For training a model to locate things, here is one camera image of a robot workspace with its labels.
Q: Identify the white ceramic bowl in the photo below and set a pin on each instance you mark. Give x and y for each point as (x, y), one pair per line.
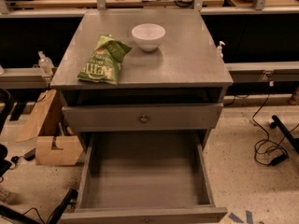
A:
(148, 36)

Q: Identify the grey wooden drawer cabinet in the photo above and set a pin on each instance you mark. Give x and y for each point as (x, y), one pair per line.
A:
(185, 69)

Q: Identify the small white pump bottle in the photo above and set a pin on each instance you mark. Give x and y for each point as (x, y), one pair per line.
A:
(220, 47)

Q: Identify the blue tape mark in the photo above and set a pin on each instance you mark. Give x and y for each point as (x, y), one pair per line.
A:
(241, 217)

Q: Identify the black bar on floor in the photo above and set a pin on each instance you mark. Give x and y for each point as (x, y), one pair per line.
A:
(58, 211)

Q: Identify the black metal stand leg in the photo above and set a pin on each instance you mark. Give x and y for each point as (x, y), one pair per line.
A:
(276, 122)

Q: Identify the grey drawer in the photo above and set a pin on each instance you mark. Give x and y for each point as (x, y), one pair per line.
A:
(144, 178)
(112, 118)

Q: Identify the green chip bag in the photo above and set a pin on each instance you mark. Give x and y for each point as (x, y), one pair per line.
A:
(105, 61)

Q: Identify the clear plastic bottle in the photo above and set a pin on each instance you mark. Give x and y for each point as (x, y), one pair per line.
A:
(45, 63)

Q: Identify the brown cardboard box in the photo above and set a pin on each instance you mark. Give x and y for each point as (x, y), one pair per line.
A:
(56, 145)

